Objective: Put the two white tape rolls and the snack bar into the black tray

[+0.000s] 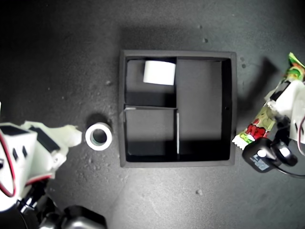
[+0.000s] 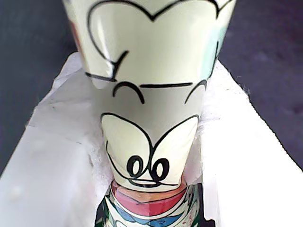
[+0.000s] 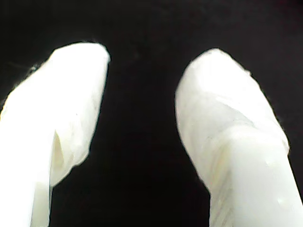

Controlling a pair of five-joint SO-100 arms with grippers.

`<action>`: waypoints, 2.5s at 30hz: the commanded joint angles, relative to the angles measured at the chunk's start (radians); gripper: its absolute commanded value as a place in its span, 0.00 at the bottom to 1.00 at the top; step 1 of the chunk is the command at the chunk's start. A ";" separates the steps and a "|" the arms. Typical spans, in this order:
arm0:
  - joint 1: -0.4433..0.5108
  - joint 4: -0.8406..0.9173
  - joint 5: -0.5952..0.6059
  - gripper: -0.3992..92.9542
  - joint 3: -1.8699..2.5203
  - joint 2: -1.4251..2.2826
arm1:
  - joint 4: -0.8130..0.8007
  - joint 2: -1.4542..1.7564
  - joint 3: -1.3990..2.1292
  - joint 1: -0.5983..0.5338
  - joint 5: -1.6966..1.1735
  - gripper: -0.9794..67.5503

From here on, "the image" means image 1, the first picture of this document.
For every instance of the white tape roll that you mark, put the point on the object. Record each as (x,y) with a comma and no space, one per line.
(88,137)
(159,72)

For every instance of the green printed snack bar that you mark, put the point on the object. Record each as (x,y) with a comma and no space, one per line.
(256,128)

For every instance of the black tray with wells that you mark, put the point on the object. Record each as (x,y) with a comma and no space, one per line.
(178,163)

